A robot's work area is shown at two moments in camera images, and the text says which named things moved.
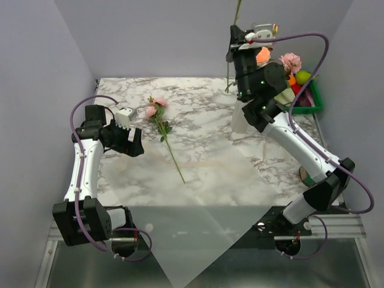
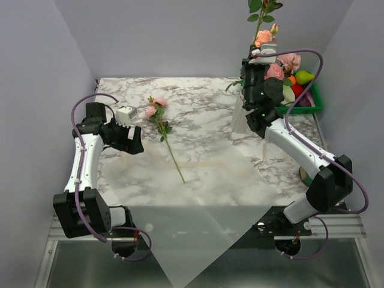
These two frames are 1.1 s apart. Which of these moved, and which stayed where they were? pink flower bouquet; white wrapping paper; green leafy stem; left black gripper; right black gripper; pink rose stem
Moved: green leafy stem; right black gripper
Stayed: left black gripper; white wrapping paper; pink rose stem; pink flower bouquet
